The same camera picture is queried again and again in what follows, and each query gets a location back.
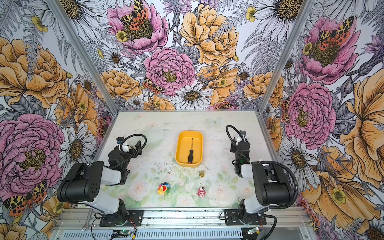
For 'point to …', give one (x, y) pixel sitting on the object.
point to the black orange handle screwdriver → (190, 157)
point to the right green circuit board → (250, 232)
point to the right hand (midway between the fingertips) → (238, 141)
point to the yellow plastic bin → (184, 144)
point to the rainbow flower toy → (163, 188)
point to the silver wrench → (86, 226)
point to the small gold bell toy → (202, 174)
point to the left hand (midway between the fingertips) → (133, 145)
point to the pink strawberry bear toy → (201, 192)
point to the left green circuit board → (125, 232)
